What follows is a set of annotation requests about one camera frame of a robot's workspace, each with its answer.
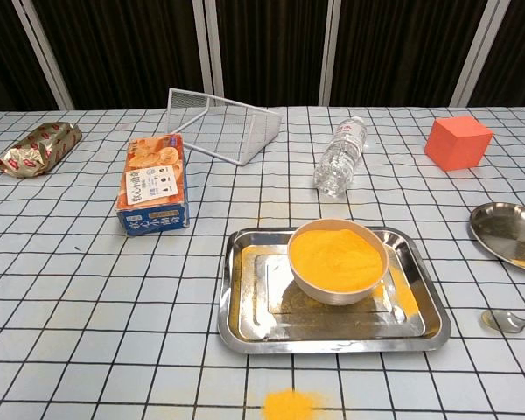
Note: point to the black screen panel white frame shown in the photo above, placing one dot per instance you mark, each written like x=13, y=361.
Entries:
x=0, y=52
x=398, y=48
x=271, y=48
x=127, y=48
x=520, y=52

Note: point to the round steel plate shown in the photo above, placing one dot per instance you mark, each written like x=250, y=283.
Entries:
x=507, y=232

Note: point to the gold foil snack packet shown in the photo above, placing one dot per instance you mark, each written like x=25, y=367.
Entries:
x=35, y=151

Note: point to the orange foam cube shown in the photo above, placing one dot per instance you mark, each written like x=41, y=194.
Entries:
x=455, y=144

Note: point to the orange blue cookie box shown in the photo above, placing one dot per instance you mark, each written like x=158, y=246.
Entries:
x=153, y=175

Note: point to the white black-grid tablecloth table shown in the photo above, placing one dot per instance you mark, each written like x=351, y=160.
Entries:
x=70, y=284

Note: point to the metal spoon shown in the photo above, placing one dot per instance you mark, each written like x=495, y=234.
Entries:
x=503, y=321

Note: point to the clear plastic water bottle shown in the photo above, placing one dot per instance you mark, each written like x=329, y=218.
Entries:
x=339, y=162

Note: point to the small yellow powder pile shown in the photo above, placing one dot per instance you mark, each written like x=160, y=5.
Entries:
x=289, y=407

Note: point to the rectangular steel tray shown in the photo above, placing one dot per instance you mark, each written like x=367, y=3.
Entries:
x=254, y=324

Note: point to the beige bowl of yellow powder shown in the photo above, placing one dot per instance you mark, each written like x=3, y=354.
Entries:
x=332, y=262

